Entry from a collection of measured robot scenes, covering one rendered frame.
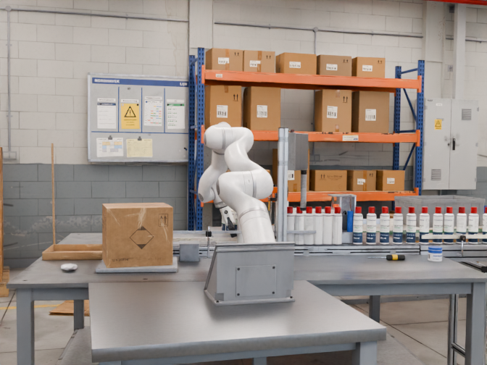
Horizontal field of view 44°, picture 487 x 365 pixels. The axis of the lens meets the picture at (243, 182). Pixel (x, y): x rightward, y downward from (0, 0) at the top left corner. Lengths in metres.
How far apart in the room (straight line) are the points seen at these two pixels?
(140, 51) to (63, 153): 1.52
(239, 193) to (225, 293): 0.43
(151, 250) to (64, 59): 4.86
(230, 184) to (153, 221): 0.52
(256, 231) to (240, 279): 0.21
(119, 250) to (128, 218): 0.15
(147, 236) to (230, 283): 0.71
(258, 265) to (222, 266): 0.13
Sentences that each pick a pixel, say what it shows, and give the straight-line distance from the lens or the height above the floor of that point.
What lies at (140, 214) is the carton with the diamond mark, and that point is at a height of 1.09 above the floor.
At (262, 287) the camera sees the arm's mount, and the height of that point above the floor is 0.89.
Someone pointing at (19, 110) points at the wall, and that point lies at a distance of 7.38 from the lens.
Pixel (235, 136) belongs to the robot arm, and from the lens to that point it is 2.75.
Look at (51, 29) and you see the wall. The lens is 7.47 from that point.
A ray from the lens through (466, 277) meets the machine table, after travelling 2.87.
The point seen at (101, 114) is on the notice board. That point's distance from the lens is 7.22.
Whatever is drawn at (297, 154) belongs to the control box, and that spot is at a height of 1.37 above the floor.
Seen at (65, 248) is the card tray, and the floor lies 0.85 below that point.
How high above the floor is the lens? 1.38
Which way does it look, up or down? 3 degrees down
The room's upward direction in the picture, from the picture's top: 1 degrees clockwise
